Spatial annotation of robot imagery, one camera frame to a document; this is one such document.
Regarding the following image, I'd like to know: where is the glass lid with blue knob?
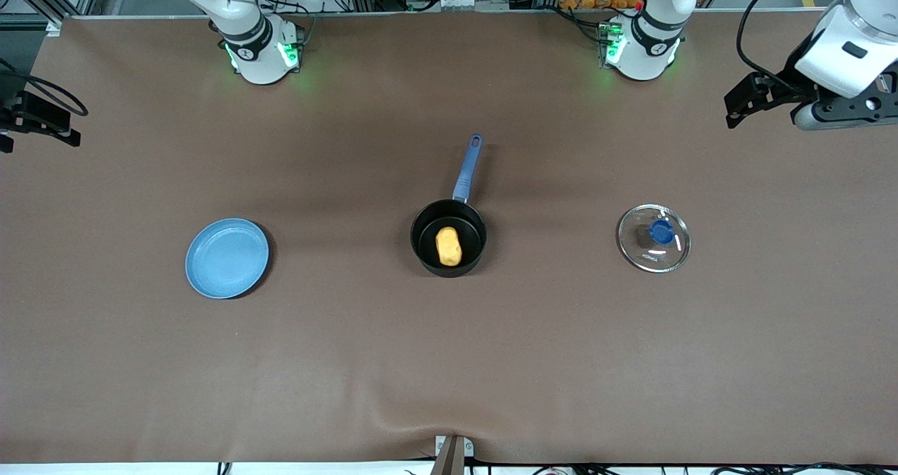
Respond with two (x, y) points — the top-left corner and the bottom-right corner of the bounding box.
(617, 203), (692, 274)

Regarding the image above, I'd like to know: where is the yellow potato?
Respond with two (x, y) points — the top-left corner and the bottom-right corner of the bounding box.
(435, 226), (464, 267)

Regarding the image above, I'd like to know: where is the blue plate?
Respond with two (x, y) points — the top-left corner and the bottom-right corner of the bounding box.
(185, 218), (271, 300)

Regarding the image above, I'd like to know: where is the white slotted device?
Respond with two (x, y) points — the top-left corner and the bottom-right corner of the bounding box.
(407, 0), (479, 12)

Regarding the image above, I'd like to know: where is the brown table mat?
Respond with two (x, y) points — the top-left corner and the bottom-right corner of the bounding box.
(0, 8), (898, 466)

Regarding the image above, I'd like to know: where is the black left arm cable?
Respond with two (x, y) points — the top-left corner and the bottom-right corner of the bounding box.
(736, 0), (843, 91)

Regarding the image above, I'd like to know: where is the black pot with blue handle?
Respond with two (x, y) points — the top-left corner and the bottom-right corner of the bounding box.
(410, 134), (489, 279)

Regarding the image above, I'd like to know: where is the metal clamp bracket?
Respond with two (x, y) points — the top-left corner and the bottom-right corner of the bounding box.
(429, 434), (476, 475)

